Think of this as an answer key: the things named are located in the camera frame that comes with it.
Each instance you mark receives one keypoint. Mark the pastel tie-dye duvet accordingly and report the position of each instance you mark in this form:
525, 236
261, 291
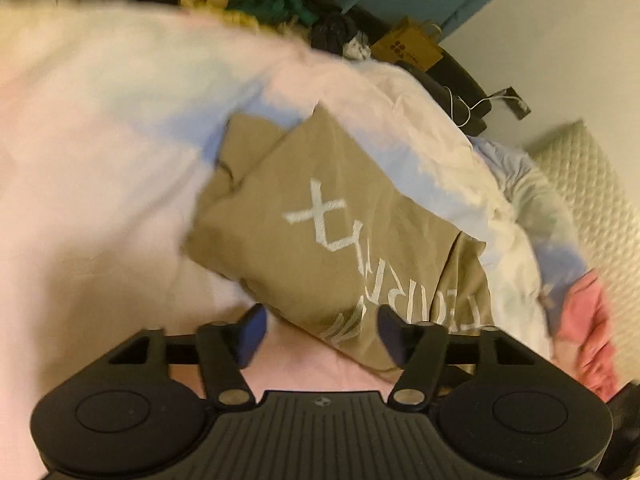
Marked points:
100, 160

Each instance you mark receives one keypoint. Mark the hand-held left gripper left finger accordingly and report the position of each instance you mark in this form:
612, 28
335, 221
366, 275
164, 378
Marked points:
250, 332

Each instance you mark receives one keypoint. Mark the khaki sweatshirt with white print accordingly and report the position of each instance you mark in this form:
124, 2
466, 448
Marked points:
320, 200

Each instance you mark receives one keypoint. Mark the brown cardboard box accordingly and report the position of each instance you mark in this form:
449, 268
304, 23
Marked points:
407, 45

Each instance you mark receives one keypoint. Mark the black furniture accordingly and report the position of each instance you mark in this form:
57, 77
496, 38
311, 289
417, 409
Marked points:
460, 85

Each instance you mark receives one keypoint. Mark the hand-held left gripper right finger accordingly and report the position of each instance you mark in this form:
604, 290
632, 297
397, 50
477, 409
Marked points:
392, 337

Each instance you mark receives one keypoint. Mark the white quilted pillow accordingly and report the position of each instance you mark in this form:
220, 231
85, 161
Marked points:
597, 200

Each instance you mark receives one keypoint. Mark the black wall charger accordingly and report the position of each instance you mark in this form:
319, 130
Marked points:
517, 104

